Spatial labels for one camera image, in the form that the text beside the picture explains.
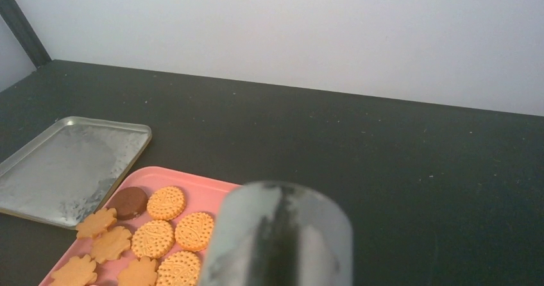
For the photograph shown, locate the black frame post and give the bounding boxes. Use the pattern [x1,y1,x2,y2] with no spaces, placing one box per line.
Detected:
[1,0,52,68]

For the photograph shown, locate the pink plastic tray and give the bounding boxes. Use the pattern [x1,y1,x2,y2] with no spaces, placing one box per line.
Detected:
[39,166,239,286]

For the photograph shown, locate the silver metal tin lid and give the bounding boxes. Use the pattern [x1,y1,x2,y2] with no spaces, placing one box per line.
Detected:
[1,116,152,230]

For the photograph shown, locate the round dotted yellow biscuit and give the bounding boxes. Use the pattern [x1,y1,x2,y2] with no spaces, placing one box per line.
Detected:
[131,220,175,259]
[174,212,215,252]
[156,251,201,286]
[146,186,186,221]

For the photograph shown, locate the dark chocolate round cookie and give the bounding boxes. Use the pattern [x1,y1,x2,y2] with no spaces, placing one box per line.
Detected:
[106,187,148,221]

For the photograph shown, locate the flower-shaped tan cookie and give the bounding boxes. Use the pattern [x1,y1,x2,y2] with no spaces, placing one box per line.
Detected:
[49,255,98,286]
[90,226,132,264]
[117,257,158,286]
[76,207,117,239]

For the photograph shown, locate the metal tongs white handles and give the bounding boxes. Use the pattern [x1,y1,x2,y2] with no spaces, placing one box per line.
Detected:
[198,181,353,285]

